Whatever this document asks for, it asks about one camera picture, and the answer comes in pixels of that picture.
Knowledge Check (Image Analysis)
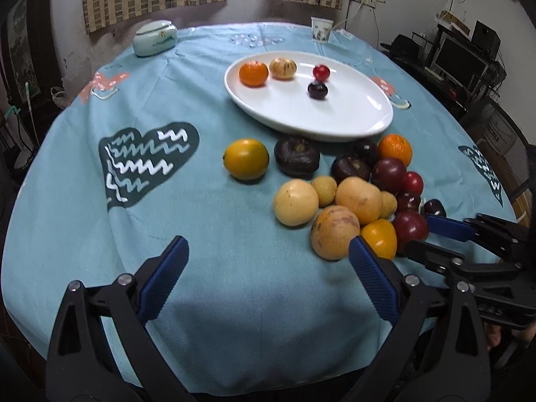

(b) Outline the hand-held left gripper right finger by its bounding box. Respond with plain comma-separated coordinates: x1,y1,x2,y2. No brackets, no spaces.
348,236,492,402

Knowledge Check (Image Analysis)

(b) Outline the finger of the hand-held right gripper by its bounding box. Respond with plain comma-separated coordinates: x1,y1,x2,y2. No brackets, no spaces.
426,213,524,256
403,240,474,277

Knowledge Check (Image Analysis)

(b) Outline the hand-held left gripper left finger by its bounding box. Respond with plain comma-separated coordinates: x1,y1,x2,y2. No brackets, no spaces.
45,236,191,402

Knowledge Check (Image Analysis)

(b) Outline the large dark red plum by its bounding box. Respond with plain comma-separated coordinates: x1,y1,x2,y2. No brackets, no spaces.
391,210,429,256

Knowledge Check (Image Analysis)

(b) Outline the yellow orange citrus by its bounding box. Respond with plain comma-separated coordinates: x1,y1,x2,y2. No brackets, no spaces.
360,218,398,260

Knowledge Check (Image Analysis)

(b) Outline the large tan passion fruit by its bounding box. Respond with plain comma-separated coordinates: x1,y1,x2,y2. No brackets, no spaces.
310,205,361,261

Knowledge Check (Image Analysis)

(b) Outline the purple red plum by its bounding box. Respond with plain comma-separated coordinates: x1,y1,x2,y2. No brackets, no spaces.
371,158,408,191

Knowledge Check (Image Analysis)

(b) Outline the tan round fruit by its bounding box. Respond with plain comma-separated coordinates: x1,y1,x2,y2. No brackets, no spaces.
335,177,383,225

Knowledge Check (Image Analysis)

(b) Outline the small yellow longan fruit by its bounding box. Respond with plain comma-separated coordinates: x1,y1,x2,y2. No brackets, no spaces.
379,191,398,219
311,175,338,208

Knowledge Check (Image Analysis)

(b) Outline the pale yellow round fruit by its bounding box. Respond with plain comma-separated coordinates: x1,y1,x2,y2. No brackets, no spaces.
272,179,320,227

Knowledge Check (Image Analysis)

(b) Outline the dark brown mangosteen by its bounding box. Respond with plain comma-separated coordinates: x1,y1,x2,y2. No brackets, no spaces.
274,137,321,178
331,155,371,184

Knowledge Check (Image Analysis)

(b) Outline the greenish yellow citrus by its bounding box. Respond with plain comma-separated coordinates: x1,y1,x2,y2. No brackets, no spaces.
223,139,270,181

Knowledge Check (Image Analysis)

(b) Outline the white oval plate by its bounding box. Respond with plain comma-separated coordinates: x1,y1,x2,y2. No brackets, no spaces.
224,51,394,142

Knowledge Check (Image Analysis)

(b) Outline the person's right hand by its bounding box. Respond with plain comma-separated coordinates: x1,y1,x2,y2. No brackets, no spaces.
485,322,536,351

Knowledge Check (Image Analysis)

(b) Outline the small dark red plum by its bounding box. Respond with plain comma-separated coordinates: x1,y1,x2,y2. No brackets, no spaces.
396,193,421,213

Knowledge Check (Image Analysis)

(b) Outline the light blue printed tablecloth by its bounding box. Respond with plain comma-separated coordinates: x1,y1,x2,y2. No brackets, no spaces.
0,23,518,394

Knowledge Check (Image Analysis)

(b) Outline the large orange mandarin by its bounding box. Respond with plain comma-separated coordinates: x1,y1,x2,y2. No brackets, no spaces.
378,133,413,167

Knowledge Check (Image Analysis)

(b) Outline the dark purple round fruit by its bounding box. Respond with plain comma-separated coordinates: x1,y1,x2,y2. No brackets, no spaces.
352,138,381,166

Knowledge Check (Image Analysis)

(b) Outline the black computer desk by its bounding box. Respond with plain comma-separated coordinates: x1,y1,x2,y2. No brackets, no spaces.
419,25,509,112

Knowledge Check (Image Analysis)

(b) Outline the computer monitor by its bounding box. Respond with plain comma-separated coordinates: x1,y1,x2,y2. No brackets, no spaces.
433,36,488,82

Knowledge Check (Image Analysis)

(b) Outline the black speaker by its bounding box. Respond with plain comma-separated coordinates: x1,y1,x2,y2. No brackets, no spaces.
472,21,501,53

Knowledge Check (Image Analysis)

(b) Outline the small orange mandarin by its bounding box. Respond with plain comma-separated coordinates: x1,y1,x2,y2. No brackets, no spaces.
239,61,269,88

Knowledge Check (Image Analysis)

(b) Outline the striped tan melon fruit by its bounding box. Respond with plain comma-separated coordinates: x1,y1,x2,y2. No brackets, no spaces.
269,57,297,80

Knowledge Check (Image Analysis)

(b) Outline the white printed paper cup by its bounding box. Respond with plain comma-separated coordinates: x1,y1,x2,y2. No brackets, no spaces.
311,17,334,44

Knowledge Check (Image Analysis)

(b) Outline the pale green lidded ceramic jar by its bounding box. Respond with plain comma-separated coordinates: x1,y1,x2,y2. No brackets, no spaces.
133,19,179,57

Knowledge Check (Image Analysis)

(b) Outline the white power cable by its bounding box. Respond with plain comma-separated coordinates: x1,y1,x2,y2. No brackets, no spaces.
333,0,365,38

